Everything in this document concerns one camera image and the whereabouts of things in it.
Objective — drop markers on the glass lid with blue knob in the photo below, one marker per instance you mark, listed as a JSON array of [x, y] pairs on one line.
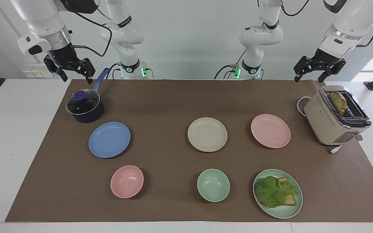
[[82, 103]]

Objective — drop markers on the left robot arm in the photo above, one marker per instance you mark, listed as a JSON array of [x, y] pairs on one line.
[[261, 35]]

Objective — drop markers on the dark blue saucepan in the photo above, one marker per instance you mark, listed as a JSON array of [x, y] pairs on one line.
[[89, 113]]

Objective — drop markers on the beige plate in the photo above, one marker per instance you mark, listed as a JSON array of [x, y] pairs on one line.
[[207, 134]]

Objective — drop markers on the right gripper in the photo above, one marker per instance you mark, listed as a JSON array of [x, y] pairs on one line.
[[64, 55]]

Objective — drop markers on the pink plate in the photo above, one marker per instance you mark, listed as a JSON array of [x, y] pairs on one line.
[[270, 131]]

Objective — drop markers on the green plate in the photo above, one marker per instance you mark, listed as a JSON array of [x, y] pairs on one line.
[[283, 212]]

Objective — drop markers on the green lettuce leaf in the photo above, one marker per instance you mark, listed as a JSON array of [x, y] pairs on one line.
[[272, 192]]

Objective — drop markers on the silver toaster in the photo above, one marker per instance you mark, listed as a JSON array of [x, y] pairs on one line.
[[325, 123]]

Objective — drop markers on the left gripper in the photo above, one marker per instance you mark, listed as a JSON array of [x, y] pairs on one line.
[[326, 59]]

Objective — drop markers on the pink bowl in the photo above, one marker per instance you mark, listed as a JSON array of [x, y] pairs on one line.
[[127, 182]]

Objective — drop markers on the bread slice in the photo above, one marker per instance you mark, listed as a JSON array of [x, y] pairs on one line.
[[338, 101]]

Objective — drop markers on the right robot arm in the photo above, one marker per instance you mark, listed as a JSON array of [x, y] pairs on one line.
[[126, 32]]

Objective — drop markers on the blue plate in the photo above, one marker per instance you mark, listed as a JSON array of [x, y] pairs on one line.
[[109, 139]]

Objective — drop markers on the green bowl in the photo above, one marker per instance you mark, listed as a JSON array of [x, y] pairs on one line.
[[213, 185]]

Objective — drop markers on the toast slice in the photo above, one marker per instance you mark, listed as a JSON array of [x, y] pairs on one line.
[[290, 200]]

